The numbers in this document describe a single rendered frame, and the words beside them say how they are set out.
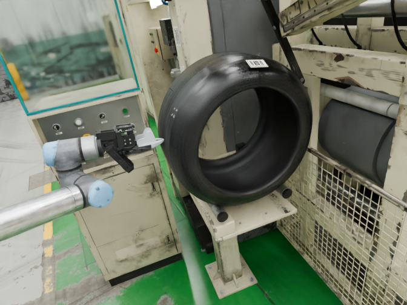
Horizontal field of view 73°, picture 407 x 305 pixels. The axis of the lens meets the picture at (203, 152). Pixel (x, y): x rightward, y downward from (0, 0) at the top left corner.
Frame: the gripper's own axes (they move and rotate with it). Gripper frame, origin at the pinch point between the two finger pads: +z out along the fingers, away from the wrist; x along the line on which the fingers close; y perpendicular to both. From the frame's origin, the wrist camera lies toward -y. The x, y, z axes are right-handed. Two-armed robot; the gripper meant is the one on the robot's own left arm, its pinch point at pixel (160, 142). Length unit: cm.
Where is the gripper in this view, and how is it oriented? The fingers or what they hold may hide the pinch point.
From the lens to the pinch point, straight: 96.1
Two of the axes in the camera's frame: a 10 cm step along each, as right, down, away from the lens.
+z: 9.4, -1.7, 2.8
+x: -3.3, -4.0, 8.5
